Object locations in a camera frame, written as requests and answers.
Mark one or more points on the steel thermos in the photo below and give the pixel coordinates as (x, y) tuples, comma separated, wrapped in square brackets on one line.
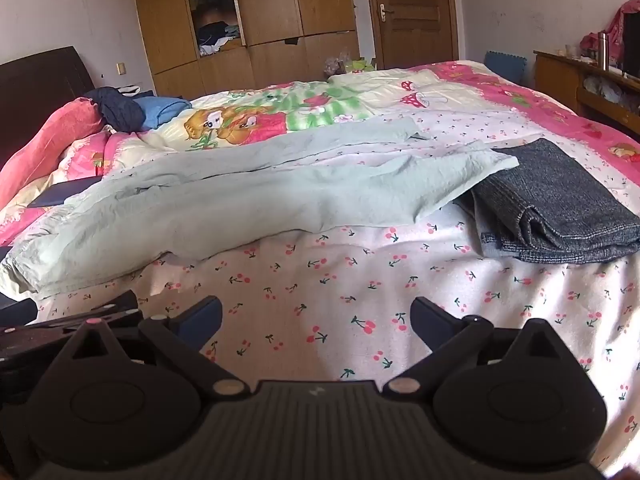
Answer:
[(602, 50)]

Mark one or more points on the flat black tablet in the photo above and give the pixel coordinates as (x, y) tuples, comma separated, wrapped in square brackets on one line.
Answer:
[(65, 191)]

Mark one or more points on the light green pants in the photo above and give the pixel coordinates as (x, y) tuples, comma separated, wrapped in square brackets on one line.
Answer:
[(225, 195)]

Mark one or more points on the wooden wardrobe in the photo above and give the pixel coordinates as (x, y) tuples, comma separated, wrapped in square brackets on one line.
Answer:
[(320, 0)]

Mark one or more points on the clothes pile in wardrobe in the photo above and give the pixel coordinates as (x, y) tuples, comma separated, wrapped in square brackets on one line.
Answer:
[(217, 37)]

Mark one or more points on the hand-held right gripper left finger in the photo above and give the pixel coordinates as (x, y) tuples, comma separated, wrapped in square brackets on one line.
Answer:
[(204, 319)]

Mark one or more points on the red clothes pile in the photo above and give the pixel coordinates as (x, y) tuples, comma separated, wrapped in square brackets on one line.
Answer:
[(612, 25)]

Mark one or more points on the clear plastic bag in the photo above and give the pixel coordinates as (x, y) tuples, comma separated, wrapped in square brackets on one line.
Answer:
[(345, 64)]

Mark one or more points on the wooden cabinet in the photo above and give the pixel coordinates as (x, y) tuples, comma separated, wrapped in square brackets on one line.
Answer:
[(555, 77)]

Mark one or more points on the dark grey folded sock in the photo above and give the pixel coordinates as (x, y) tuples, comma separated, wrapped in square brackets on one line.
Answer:
[(550, 200)]

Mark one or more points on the small glass cup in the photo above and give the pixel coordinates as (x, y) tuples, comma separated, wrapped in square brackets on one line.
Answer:
[(571, 51)]

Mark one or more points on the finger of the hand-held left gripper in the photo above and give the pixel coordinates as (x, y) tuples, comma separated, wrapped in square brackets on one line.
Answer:
[(55, 332), (95, 307)]

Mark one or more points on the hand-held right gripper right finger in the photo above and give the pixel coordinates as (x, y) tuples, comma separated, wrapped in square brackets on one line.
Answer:
[(425, 319)]

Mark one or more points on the striped black white cloth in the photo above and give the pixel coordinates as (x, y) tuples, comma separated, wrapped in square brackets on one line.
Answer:
[(132, 90)]

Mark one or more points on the wooden door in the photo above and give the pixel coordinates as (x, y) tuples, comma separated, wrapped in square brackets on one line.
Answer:
[(415, 30)]

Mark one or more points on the cartoon print quilt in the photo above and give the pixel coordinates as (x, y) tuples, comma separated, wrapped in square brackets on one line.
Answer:
[(280, 110)]

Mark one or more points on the navy blue garment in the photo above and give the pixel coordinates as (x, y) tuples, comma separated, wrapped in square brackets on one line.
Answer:
[(117, 107)]

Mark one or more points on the blue foam mat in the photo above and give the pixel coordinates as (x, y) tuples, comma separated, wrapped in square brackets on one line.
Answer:
[(505, 66)]

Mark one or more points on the dark wooden headboard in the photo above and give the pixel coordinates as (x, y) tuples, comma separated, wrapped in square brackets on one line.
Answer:
[(40, 80)]

